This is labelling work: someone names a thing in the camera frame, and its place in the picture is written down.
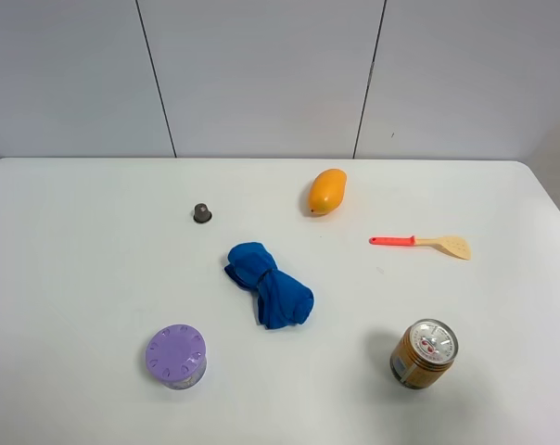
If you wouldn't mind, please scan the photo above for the blue bundled cloth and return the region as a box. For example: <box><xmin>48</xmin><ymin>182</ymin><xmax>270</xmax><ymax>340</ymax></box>
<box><xmin>224</xmin><ymin>242</ymin><xmax>314</xmax><ymax>329</ymax></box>

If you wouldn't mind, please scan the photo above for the purple lidded jar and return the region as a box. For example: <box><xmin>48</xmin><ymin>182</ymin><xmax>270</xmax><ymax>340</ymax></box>
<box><xmin>145</xmin><ymin>324</ymin><xmax>207</xmax><ymax>390</ymax></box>

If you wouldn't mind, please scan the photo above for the orange metal can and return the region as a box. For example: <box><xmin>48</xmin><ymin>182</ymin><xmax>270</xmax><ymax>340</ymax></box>
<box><xmin>389</xmin><ymin>318</ymin><xmax>459</xmax><ymax>389</ymax></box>

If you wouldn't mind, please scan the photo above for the orange yellow mango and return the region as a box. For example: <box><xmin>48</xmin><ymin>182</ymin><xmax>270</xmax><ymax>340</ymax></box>
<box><xmin>308</xmin><ymin>169</ymin><xmax>347</xmax><ymax>216</ymax></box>

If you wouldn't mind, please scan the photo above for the spatula with orange handle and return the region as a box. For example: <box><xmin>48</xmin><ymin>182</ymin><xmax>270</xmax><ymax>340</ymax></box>
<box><xmin>369</xmin><ymin>235</ymin><xmax>472</xmax><ymax>261</ymax></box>

